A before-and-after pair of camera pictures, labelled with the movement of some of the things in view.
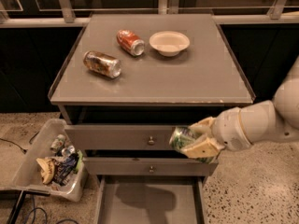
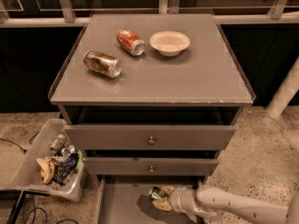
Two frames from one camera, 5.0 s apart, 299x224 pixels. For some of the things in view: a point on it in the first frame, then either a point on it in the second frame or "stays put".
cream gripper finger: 204,126 → 168,189
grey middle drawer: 147,166 stays put
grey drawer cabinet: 126,81 stays put
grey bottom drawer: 150,200 stays put
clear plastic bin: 55,165 stays put
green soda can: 182,135 → 155,194
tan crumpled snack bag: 47,167 stays put
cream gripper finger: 206,148 → 163,204
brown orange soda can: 102,63 stays put
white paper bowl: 169,43 stays put
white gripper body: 228,128 → 175,198
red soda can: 130,42 stays put
